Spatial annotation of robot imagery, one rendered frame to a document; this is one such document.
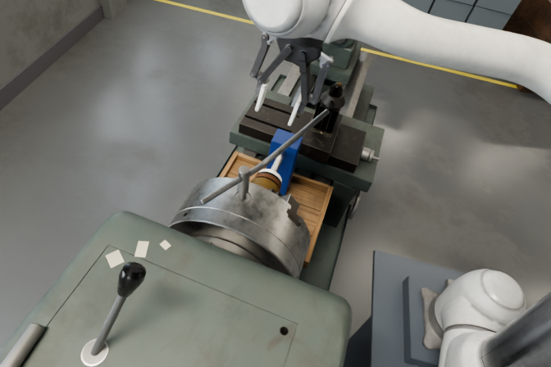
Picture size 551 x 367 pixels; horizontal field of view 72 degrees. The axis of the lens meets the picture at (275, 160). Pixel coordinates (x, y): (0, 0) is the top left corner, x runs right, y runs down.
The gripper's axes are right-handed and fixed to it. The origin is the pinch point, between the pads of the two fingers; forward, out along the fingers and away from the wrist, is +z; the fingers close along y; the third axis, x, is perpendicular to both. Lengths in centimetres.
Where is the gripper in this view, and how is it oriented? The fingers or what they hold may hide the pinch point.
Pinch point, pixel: (278, 104)
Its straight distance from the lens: 78.2
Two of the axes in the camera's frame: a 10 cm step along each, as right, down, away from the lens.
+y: -9.1, -4.1, 0.4
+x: -3.3, 6.7, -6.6
